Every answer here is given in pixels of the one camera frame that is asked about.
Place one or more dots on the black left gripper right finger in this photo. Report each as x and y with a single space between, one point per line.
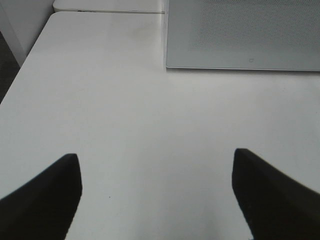
275 206

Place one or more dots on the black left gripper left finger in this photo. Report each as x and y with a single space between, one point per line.
44 207

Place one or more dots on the white microwave door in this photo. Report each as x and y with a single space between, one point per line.
279 35

